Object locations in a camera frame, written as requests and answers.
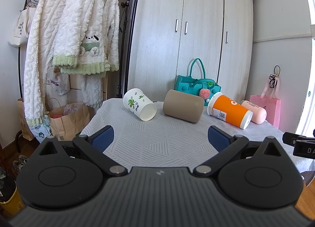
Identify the beige metal tumbler cup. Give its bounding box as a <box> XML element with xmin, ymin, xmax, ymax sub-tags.
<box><xmin>163</xmin><ymin>90</ymin><xmax>204</xmax><ymax>123</ymax></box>

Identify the orange white paper cup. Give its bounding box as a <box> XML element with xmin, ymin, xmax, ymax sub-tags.
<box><xmin>207</xmin><ymin>92</ymin><xmax>253</xmax><ymax>130</ymax></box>

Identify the white green-print paper cup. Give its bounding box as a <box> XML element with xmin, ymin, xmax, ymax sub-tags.
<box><xmin>123</xmin><ymin>88</ymin><xmax>157</xmax><ymax>121</ymax></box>

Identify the brown paper bag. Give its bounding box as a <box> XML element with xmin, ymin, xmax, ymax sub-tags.
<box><xmin>47</xmin><ymin>103</ymin><xmax>91</xmax><ymax>141</ymax></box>

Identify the pink bottle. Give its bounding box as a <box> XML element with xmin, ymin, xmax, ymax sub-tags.
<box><xmin>241</xmin><ymin>100</ymin><xmax>267</xmax><ymax>125</ymax></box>

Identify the pink paper gift bag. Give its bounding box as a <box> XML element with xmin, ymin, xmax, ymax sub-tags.
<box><xmin>249</xmin><ymin>74</ymin><xmax>281</xmax><ymax>128</ymax></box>

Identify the white patterned tablecloth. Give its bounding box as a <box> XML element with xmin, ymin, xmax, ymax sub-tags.
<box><xmin>79</xmin><ymin>97</ymin><xmax>315</xmax><ymax>174</ymax></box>

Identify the teal felt handbag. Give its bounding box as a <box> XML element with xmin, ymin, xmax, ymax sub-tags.
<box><xmin>174</xmin><ymin>58</ymin><xmax>221</xmax><ymax>106</ymax></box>

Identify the white green-trim fluffy pajama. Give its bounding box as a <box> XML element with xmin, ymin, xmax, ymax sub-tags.
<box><xmin>52</xmin><ymin>0</ymin><xmax>120</xmax><ymax>109</ymax></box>

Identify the white fluffy robe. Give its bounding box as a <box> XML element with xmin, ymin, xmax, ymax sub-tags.
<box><xmin>23</xmin><ymin>0</ymin><xmax>66</xmax><ymax>127</ymax></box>

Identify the light wood wardrobe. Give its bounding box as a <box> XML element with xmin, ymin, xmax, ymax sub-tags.
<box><xmin>125</xmin><ymin>0</ymin><xmax>253</xmax><ymax>101</ymax></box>

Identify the white canvas tote bag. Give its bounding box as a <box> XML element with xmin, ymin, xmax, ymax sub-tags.
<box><xmin>8</xmin><ymin>7</ymin><xmax>36</xmax><ymax>48</ymax></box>

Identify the black tripod light stand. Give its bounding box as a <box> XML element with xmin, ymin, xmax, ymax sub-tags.
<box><xmin>116</xmin><ymin>0</ymin><xmax>131</xmax><ymax>98</ymax></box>

